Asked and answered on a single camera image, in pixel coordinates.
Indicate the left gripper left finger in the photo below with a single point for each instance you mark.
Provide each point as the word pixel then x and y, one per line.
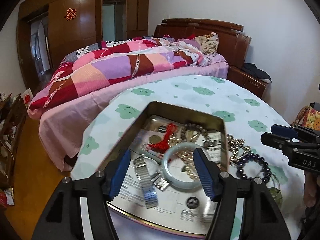
pixel 115 172

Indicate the wooden nightstand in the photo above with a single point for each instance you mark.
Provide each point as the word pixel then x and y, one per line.
pixel 244 80

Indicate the red knot tassel charm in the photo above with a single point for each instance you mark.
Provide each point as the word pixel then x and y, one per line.
pixel 163 146

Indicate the cloud pattern tablecloth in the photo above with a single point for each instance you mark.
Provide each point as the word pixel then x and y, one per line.
pixel 246 118

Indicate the person's right hand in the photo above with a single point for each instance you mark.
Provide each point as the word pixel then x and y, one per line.
pixel 310 188

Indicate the floral pillow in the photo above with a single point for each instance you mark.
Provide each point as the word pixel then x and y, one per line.
pixel 208 43

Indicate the wicker chair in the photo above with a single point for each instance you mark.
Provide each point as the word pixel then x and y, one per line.
pixel 314 105

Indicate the pale jade bangle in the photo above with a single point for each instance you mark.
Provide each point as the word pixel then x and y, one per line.
pixel 178 167

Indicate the pink metal tin box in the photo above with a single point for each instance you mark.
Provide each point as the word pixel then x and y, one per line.
pixel 128 120

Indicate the wooden wardrobe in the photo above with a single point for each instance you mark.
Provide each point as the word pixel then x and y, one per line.
pixel 66 36

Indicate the thin green jade bangle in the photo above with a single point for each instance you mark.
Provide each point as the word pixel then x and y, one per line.
pixel 275 190

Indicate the cluttered side shelf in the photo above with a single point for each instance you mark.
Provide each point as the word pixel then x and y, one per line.
pixel 13 116

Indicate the patchwork pink quilt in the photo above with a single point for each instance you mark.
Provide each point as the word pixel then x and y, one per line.
pixel 104 67

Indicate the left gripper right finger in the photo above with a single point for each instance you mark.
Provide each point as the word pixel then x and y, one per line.
pixel 208 173

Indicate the silver metal watch band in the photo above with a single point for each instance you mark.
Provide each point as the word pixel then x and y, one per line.
pixel 149 183

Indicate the dark clothes on nightstand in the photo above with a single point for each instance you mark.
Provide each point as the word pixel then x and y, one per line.
pixel 251 69

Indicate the yellow patterned cushion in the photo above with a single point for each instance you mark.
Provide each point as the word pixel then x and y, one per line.
pixel 309 117

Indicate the wooden bed with headboard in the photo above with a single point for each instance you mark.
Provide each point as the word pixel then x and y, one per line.
pixel 233 44

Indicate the red double happiness sticker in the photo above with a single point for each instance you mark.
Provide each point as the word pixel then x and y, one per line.
pixel 70 14

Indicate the printed paper sheet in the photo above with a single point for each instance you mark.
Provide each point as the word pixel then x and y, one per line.
pixel 191 212

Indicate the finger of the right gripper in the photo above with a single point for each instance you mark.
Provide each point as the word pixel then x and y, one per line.
pixel 284 131
pixel 277 142

